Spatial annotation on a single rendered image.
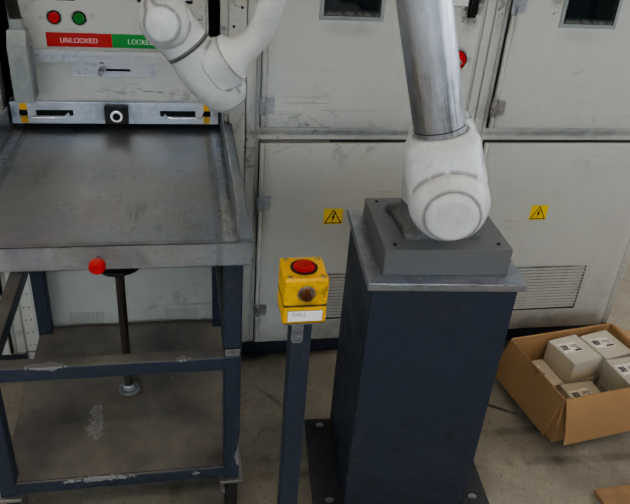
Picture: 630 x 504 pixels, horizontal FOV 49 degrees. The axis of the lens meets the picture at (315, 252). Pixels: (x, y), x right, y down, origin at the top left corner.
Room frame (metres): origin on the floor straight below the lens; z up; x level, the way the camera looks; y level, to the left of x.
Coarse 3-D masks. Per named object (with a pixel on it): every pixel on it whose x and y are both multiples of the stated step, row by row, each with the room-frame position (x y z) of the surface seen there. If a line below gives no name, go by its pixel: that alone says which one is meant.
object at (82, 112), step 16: (16, 112) 1.73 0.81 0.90; (48, 112) 1.74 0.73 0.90; (64, 112) 1.75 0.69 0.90; (80, 112) 1.76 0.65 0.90; (96, 112) 1.77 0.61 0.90; (128, 112) 1.79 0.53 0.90; (144, 112) 1.80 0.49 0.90; (160, 112) 1.81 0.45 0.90; (176, 112) 1.81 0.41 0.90; (192, 112) 1.82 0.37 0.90; (208, 112) 1.83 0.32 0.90
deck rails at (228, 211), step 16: (0, 128) 1.62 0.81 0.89; (16, 128) 1.73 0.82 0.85; (224, 128) 1.68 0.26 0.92; (0, 144) 1.59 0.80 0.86; (16, 144) 1.62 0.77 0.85; (224, 144) 1.65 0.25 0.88; (0, 160) 1.52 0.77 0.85; (224, 160) 1.63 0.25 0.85; (0, 176) 1.44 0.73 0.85; (224, 176) 1.53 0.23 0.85; (224, 192) 1.45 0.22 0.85; (224, 208) 1.37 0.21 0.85; (224, 224) 1.29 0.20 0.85; (224, 240) 1.22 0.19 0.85; (240, 240) 1.23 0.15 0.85
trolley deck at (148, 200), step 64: (64, 128) 1.77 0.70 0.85; (128, 128) 1.80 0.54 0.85; (192, 128) 1.84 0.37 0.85; (0, 192) 1.36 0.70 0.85; (64, 192) 1.39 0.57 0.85; (128, 192) 1.41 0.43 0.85; (192, 192) 1.44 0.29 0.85; (0, 256) 1.13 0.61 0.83; (64, 256) 1.16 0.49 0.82; (128, 256) 1.18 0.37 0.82; (192, 256) 1.21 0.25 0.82
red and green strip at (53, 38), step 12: (48, 36) 1.76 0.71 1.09; (60, 36) 1.77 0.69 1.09; (72, 36) 1.77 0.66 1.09; (84, 36) 1.78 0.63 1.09; (96, 36) 1.78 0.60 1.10; (108, 36) 1.79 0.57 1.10; (120, 36) 1.80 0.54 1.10; (132, 36) 1.80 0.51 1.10; (144, 48) 1.81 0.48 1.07; (156, 48) 1.81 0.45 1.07
